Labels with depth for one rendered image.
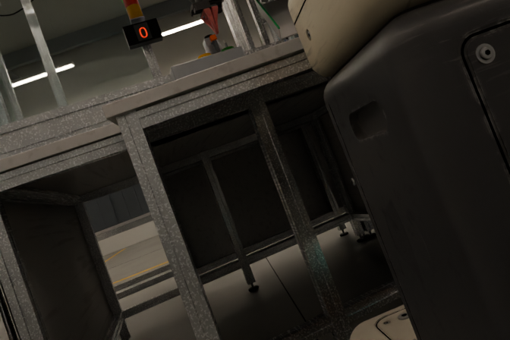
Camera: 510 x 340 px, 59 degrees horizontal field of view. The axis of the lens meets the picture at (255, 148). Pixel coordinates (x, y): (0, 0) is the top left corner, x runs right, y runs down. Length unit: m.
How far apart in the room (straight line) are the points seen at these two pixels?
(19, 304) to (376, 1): 1.08
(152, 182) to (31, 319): 0.46
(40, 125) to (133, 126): 0.37
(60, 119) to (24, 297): 0.45
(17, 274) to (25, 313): 0.10
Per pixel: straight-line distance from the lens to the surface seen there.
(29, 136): 1.31
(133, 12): 1.68
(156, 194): 0.99
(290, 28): 1.55
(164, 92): 0.98
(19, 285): 1.24
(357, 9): 0.39
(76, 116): 1.30
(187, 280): 1.00
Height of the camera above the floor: 0.61
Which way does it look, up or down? 3 degrees up
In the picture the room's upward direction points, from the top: 21 degrees counter-clockwise
